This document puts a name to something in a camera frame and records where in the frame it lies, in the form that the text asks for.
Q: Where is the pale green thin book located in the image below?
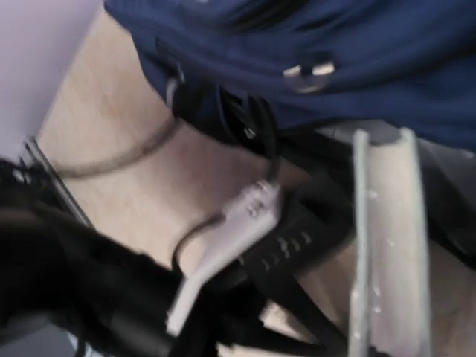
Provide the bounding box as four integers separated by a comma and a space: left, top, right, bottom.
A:
348, 129, 432, 356

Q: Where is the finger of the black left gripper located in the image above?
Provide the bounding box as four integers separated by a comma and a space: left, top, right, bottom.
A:
256, 275, 346, 353

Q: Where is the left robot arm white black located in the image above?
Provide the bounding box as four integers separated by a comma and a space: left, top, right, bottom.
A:
1, 160, 352, 356

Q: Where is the navy blue student backpack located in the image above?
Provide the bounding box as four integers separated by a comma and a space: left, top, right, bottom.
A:
103, 1, 475, 151

